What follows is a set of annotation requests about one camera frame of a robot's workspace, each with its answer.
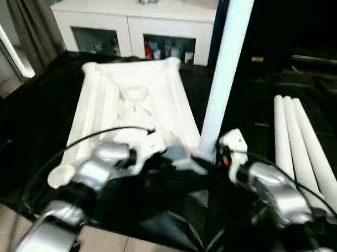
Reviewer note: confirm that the white plastic table top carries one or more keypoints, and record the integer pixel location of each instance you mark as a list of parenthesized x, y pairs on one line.
[(103, 87)]

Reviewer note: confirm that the black shiny mat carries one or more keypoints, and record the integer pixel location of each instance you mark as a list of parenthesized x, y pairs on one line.
[(33, 113)]

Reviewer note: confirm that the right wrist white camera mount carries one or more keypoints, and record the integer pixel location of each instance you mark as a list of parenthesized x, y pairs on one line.
[(235, 142)]

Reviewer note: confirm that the small pale label tag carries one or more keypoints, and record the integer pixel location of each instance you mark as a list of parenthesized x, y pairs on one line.
[(258, 59)]

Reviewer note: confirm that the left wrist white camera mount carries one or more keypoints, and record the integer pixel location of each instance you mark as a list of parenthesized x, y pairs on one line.
[(148, 150)]

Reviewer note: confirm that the black backdrop cloth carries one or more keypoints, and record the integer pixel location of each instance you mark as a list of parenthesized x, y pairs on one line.
[(293, 25)]

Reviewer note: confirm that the white glass-door cabinet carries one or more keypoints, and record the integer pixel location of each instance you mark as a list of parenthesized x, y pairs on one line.
[(127, 22)]

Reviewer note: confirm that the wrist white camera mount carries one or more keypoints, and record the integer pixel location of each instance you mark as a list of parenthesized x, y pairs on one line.
[(235, 142), (148, 150)]

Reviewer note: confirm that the white plastic table leg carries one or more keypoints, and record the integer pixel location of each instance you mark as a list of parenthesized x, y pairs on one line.
[(314, 142), (298, 141), (228, 64), (282, 130)]

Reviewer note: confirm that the small red packet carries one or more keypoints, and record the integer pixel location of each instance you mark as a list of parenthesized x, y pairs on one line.
[(147, 49)]

